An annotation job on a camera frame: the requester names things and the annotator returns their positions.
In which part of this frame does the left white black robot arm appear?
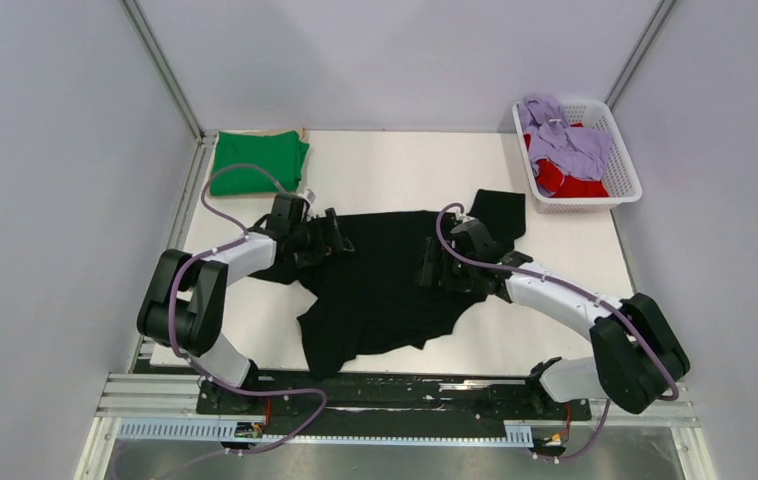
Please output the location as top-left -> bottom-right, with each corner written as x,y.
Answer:
136,193 -> 355,413

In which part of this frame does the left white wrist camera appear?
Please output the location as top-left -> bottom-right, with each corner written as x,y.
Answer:
298,188 -> 316,208

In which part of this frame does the white plastic laundry basket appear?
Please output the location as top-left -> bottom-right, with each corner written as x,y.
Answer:
511,95 -> 643,214

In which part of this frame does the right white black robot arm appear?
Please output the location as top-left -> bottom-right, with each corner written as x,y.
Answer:
417,218 -> 691,418

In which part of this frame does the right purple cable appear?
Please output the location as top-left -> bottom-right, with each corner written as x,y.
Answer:
435,202 -> 680,463

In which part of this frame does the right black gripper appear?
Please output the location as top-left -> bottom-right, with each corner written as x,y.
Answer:
414,238 -> 480,294

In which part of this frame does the black t shirt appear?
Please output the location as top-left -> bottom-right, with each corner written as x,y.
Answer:
249,189 -> 528,382

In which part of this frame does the lilac t shirt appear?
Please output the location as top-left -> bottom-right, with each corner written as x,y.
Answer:
518,94 -> 613,181

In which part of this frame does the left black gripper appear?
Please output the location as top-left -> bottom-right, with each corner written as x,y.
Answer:
290,209 -> 354,269

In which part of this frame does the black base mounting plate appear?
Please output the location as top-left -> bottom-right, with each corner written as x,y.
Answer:
196,370 -> 591,439

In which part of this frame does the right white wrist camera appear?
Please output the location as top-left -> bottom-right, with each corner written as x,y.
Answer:
453,211 -> 477,227

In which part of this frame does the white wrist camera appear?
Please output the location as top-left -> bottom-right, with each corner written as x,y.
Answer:
298,188 -> 316,208
453,211 -> 477,227

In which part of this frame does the white slotted cable duct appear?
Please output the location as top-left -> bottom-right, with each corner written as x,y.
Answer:
117,418 -> 534,446

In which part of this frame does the folded green t shirt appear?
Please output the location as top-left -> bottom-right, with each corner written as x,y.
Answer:
209,130 -> 311,197

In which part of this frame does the red t shirt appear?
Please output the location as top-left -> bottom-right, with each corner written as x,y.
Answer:
523,134 -> 609,198

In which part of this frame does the aluminium frame rail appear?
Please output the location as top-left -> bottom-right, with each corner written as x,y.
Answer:
119,0 -> 205,143

